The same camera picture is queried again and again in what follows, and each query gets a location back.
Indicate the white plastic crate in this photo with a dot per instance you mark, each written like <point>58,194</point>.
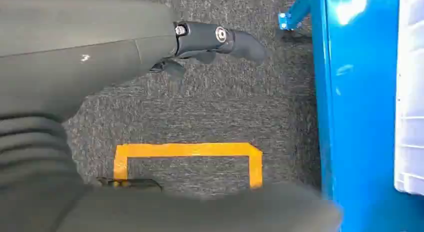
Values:
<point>410,91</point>

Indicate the blue metal rack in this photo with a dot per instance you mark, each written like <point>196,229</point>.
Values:
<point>357,108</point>

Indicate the ribbed grey left robot arm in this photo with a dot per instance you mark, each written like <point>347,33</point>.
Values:
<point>30,157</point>

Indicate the yellow floor tape square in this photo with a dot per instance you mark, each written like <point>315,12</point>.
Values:
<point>185,150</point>

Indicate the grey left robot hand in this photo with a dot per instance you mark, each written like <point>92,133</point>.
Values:
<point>66,51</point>

